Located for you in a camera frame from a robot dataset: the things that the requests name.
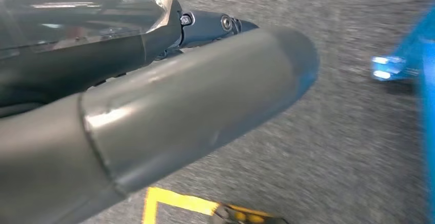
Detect yellow floor tape square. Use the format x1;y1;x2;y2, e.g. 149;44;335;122
142;187;272;224

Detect black robot foot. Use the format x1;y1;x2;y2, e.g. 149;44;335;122
210;203;290;224

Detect blue metal shelf rack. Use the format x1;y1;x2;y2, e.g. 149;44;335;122
371;3;435;224

